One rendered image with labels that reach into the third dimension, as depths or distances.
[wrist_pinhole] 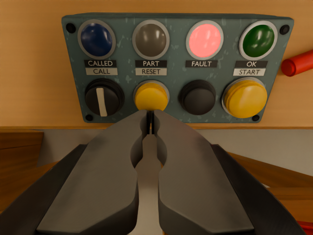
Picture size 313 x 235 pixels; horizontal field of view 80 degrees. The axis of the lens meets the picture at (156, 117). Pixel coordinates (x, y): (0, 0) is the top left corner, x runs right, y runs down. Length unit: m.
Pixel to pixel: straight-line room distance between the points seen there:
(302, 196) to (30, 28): 0.40
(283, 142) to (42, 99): 1.23
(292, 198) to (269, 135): 0.92
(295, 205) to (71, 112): 0.31
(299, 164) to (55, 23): 1.31
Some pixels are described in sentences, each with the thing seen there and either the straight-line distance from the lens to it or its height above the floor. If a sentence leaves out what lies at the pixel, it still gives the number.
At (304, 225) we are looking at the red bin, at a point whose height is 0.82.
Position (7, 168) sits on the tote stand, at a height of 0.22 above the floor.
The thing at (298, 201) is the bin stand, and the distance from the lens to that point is 0.35.
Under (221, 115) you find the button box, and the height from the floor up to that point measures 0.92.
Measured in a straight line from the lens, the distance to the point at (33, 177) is 0.80.
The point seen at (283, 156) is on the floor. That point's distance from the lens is 1.30.
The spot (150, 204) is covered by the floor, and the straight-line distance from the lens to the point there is 1.14.
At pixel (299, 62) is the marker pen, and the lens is 0.20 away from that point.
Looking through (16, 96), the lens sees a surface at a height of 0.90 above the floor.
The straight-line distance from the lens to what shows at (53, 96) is 0.19.
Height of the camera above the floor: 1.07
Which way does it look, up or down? 86 degrees down
